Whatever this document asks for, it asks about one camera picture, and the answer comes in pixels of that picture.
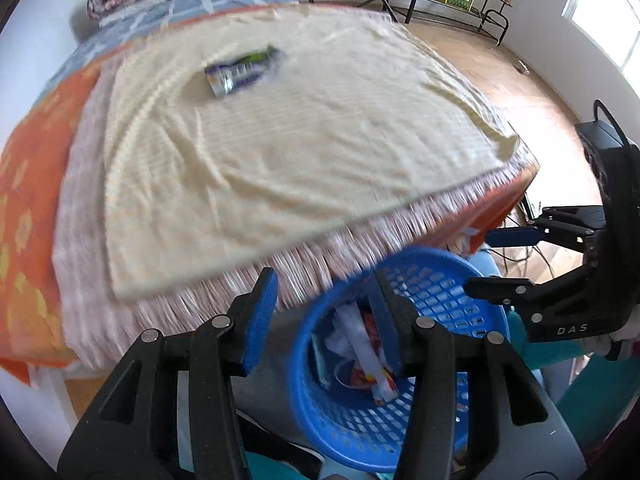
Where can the window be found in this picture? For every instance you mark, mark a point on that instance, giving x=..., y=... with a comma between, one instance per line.
x=607, y=10

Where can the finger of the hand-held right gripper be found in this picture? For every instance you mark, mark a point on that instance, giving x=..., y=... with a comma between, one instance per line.
x=500, y=290
x=515, y=236

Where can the person's right hand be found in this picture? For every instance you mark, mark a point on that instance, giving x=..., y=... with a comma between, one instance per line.
x=605, y=342

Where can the red wrapper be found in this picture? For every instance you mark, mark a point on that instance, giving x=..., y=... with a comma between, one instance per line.
x=362, y=377

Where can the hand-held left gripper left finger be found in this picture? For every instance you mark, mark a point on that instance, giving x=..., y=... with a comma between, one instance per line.
x=260, y=320

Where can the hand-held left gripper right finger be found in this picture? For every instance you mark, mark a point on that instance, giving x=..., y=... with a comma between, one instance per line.
x=387, y=325

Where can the blue checkered bedsheet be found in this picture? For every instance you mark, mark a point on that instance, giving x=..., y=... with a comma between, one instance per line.
x=165, y=10

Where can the orange floral bedsheet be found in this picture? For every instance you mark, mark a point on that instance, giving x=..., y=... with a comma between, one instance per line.
x=25, y=220

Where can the white plastic wrapper colourful end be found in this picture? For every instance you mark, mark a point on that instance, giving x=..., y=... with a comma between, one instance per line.
x=372, y=360

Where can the blue plastic wastebasket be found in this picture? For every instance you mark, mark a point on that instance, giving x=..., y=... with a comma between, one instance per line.
x=440, y=305

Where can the person's teal clothing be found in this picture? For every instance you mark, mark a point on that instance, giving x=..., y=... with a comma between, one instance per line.
x=600, y=390

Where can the metal drying rack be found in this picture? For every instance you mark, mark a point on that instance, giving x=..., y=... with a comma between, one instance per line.
x=492, y=17

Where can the white tissue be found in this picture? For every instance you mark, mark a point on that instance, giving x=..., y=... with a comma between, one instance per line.
x=342, y=330

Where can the blue and white foil package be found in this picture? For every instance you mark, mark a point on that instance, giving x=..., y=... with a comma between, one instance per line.
x=240, y=72

